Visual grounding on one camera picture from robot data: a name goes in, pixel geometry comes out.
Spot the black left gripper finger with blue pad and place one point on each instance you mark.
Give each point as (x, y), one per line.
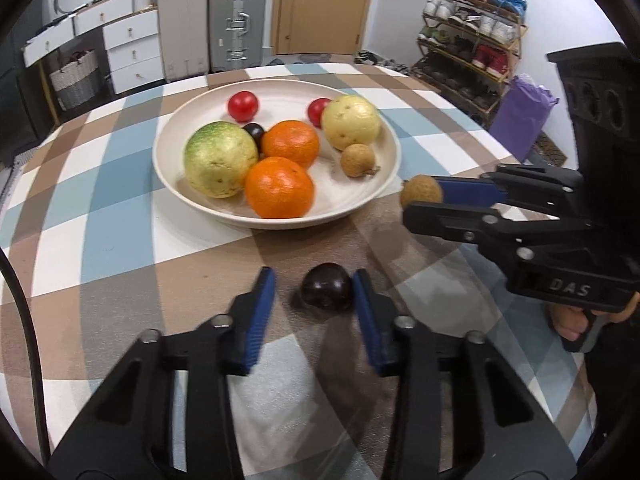
(550, 190)

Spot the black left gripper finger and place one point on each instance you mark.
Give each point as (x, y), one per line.
(457, 223)

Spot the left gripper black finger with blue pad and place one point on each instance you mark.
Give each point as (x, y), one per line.
(461, 411)
(124, 430)

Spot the brown longan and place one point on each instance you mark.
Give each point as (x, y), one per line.
(358, 160)
(420, 188)

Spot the dark purple plum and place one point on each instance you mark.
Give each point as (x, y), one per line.
(256, 132)
(328, 287)

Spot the pale yellow guava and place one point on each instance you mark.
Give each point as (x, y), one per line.
(350, 119)

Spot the red tomato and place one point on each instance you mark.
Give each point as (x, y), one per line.
(315, 110)
(243, 106)

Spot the large orange mandarin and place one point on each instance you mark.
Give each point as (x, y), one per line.
(278, 188)

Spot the small orange mandarin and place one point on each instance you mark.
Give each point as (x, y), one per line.
(293, 140)

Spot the green yellow guava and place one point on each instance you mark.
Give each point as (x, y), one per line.
(217, 159)

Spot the red tomato front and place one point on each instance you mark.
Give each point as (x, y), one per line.
(243, 106)

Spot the person's right hand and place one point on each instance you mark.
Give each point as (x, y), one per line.
(571, 322)

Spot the purple paper bag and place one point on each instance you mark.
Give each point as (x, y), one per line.
(522, 113)

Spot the wooden shoe rack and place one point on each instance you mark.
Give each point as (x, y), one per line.
(470, 50)

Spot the checkered tablecloth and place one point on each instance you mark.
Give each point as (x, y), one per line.
(104, 251)

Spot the wooden door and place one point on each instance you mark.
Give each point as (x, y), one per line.
(318, 26)

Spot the silver grey suitcase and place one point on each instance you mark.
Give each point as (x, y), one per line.
(236, 31)

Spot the woven laundry basket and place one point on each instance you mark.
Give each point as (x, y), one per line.
(78, 81)

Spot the beige suitcase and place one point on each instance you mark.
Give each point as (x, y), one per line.
(184, 37)

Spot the white drawer cabinet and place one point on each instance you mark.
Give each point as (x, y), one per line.
(131, 40)

